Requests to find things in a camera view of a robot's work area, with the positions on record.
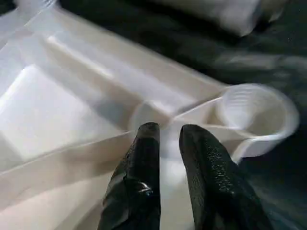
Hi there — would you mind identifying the white plastic table top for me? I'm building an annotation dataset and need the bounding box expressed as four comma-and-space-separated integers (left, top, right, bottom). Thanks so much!
0, 0, 300, 230

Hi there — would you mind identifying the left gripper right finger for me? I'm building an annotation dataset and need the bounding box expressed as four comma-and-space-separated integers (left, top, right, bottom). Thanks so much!
179, 124, 272, 230

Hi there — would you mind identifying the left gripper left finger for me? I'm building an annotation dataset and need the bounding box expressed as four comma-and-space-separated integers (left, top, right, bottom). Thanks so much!
103, 122, 161, 230

